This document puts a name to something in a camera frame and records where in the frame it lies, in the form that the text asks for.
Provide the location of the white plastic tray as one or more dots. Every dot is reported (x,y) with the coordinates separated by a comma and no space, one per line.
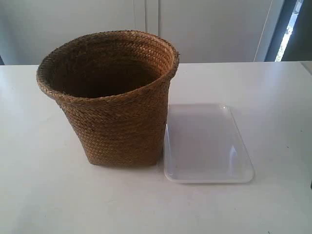
(203,145)

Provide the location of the brown woven basket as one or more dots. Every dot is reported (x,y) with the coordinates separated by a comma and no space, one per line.
(113,88)

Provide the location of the dark window frame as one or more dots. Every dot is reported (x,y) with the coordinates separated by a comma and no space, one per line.
(299,45)

